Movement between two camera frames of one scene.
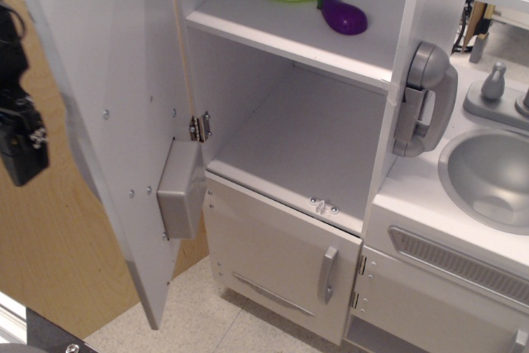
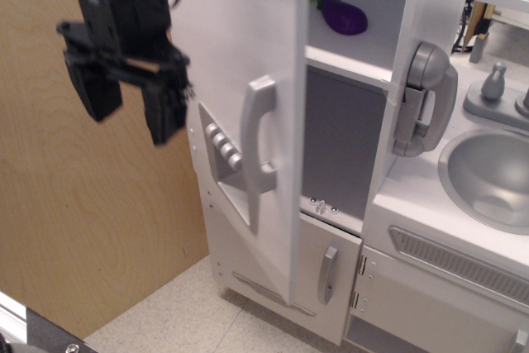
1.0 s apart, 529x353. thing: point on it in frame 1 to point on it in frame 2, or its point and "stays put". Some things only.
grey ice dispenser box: x=182 y=189 to x=227 y=160
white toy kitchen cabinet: x=365 y=184 stays put
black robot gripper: x=23 y=135 to x=124 y=14
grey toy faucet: x=493 y=97 stays put
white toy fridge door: x=111 y=30 to x=243 y=24
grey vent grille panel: x=506 y=283 stays put
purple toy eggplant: x=342 y=16 stays put
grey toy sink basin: x=486 y=172 stays put
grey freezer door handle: x=327 y=274 stays put
